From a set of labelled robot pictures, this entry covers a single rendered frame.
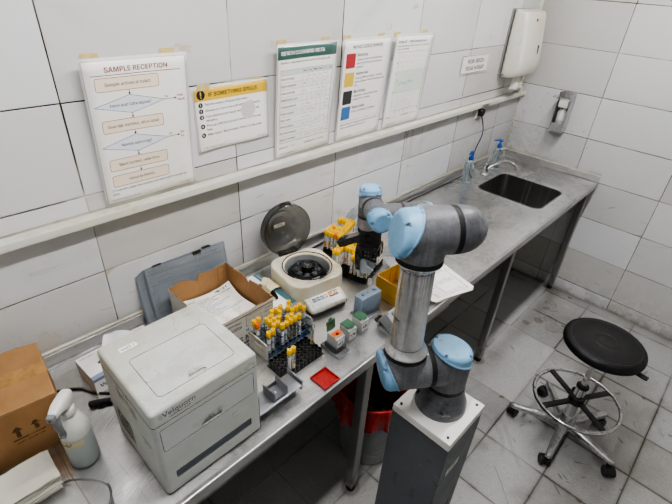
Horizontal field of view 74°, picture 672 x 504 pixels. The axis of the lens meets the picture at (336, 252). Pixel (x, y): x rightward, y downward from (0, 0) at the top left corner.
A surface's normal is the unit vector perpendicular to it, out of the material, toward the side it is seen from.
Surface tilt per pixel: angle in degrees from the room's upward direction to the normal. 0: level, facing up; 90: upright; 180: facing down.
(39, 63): 90
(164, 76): 93
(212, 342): 0
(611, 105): 90
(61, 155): 90
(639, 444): 0
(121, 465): 0
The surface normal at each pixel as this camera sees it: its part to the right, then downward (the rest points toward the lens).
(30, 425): 0.65, 0.43
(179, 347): 0.06, -0.84
